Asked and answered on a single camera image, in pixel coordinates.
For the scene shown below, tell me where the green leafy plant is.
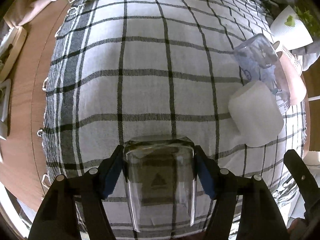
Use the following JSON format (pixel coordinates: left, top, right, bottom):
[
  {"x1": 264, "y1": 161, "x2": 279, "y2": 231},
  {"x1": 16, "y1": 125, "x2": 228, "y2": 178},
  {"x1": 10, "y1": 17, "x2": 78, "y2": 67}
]
[{"x1": 294, "y1": 6, "x2": 320, "y2": 37}]

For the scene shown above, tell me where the white plant pot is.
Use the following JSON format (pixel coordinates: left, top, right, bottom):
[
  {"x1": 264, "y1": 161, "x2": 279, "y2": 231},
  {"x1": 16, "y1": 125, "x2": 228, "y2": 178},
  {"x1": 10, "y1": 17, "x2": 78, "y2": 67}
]
[{"x1": 270, "y1": 5, "x2": 313, "y2": 50}]

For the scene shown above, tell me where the clear square glass cup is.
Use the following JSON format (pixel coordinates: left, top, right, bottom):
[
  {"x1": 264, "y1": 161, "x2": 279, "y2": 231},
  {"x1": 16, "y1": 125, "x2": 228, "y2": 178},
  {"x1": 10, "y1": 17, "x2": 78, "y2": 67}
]
[{"x1": 123, "y1": 135, "x2": 197, "y2": 232}]

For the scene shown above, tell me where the white patterned paper cup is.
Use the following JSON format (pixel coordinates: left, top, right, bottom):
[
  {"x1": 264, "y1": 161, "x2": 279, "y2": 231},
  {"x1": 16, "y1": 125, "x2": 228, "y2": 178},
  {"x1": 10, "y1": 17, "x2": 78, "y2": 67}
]
[{"x1": 272, "y1": 41, "x2": 301, "y2": 65}]

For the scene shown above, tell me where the black white checkered tablecloth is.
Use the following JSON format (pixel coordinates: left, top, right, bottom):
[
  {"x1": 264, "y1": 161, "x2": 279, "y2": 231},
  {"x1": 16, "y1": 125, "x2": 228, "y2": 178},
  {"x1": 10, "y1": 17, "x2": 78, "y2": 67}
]
[{"x1": 42, "y1": 0, "x2": 306, "y2": 203}]

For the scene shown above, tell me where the white desktop device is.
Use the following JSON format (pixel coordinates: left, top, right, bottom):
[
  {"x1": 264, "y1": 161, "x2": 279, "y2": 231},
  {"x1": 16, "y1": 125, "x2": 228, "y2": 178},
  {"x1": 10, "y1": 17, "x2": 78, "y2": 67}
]
[{"x1": 0, "y1": 79, "x2": 11, "y2": 140}]

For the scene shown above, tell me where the white frosted plastic cup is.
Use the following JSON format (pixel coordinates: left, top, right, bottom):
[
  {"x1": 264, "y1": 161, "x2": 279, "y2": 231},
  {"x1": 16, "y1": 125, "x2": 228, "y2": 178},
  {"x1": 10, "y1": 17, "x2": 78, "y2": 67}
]
[{"x1": 228, "y1": 81, "x2": 284, "y2": 147}]

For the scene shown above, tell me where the pink plastic cup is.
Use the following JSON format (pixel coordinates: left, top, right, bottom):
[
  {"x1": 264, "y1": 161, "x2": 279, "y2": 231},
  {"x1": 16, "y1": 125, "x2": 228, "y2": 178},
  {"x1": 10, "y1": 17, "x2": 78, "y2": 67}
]
[{"x1": 277, "y1": 51, "x2": 306, "y2": 106}]

